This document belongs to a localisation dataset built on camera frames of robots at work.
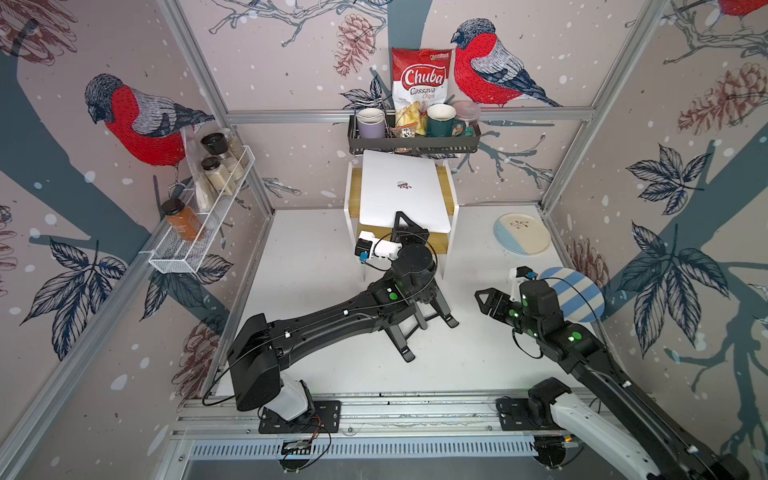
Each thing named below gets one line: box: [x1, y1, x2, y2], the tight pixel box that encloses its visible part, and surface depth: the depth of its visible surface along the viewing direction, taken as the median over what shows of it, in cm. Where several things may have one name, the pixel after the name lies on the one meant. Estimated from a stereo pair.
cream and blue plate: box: [494, 212, 552, 255], surface depth 115 cm
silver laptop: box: [359, 150, 451, 233], surface depth 75 cm
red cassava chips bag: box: [391, 47, 453, 110], surface depth 81 cm
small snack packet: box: [389, 122, 418, 139], surface depth 87 cm
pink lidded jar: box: [453, 100, 481, 123], surface depth 87 cm
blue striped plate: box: [540, 267, 605, 323], surface depth 97 cm
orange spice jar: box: [161, 198, 203, 241], surface depth 68 cm
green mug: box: [426, 103, 466, 137], surface depth 85 cm
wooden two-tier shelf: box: [428, 159, 459, 279], surface depth 79 cm
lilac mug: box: [357, 107, 386, 139], surface depth 85 cm
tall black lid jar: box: [200, 132, 245, 181], surface depth 81 cm
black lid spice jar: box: [201, 156, 234, 196], surface depth 78 cm
